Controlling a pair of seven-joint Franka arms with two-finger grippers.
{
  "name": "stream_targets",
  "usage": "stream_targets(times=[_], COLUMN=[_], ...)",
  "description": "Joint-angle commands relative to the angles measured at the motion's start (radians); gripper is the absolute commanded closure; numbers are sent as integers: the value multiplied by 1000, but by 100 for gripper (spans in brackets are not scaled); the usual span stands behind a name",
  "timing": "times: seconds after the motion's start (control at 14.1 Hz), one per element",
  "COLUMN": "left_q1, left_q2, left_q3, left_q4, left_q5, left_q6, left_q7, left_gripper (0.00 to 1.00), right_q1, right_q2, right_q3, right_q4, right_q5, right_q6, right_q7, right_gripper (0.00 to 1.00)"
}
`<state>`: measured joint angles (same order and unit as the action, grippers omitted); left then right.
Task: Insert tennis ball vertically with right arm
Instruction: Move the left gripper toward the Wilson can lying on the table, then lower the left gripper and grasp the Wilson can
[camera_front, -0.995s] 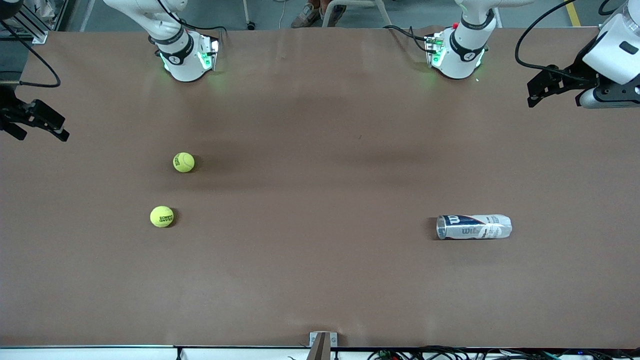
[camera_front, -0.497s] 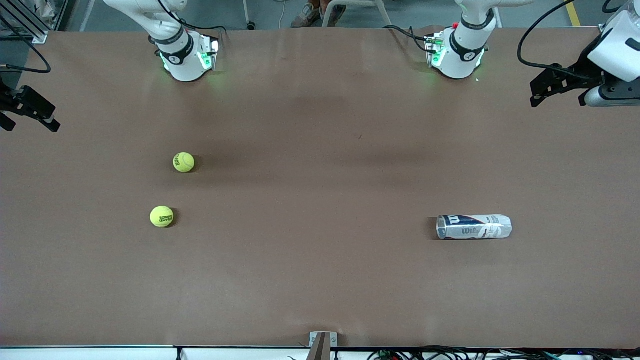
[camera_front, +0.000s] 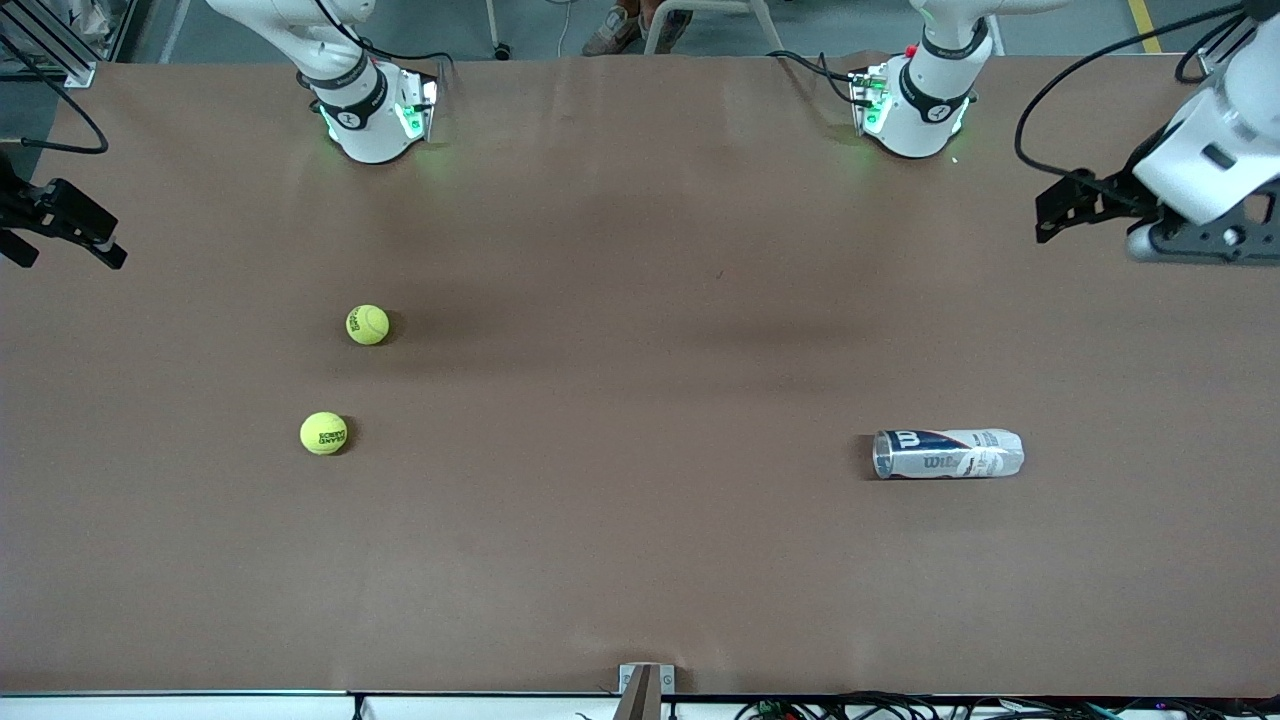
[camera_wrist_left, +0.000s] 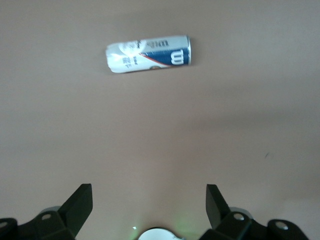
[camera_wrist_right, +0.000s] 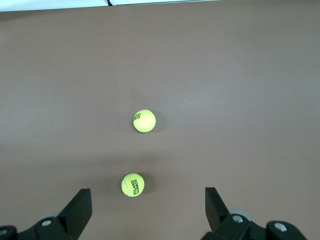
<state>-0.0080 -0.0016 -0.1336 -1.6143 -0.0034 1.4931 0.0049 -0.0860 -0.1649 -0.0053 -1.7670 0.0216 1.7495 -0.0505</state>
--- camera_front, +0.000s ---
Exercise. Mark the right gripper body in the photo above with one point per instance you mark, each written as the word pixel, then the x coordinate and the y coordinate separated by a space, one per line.
pixel 22 203

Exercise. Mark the clear tennis ball can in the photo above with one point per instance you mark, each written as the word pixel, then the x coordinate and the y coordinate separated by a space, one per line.
pixel 950 455

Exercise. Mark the yellow-green tennis ball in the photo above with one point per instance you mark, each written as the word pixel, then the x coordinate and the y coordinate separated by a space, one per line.
pixel 367 325
pixel 323 433

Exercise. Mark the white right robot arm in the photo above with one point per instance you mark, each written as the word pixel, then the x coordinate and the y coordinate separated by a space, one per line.
pixel 360 125

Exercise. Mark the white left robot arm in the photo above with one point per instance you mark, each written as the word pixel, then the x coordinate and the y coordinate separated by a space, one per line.
pixel 915 110

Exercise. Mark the thin pole with caster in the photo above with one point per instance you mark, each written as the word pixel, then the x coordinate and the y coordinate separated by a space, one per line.
pixel 497 40

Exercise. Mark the brown paper table cover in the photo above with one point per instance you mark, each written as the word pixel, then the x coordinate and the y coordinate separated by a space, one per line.
pixel 640 550

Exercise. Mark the aluminium frame profile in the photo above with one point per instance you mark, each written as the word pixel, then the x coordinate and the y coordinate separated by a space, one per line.
pixel 1212 62
pixel 60 55

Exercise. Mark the white stool frame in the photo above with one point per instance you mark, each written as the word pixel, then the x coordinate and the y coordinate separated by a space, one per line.
pixel 765 25

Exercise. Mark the metal bracket with wooden post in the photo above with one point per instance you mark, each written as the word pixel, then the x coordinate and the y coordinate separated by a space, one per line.
pixel 640 690

